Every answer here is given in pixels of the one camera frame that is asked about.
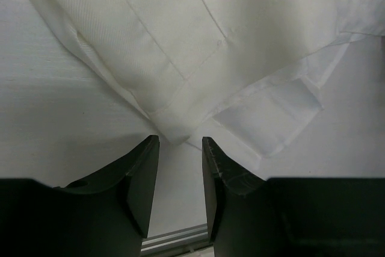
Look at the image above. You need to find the aluminium front rail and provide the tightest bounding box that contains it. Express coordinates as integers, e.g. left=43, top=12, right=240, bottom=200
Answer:
left=140, top=224, right=212, bottom=256

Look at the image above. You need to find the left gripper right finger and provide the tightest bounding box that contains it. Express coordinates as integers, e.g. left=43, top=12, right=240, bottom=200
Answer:
left=202, top=137, right=384, bottom=256

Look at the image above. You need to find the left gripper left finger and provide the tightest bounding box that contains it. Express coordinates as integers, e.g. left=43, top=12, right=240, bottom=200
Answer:
left=1, top=135, right=159, bottom=256

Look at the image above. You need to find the white pleated skirt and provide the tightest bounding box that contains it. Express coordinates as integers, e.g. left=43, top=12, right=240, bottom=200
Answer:
left=30, top=0, right=384, bottom=157

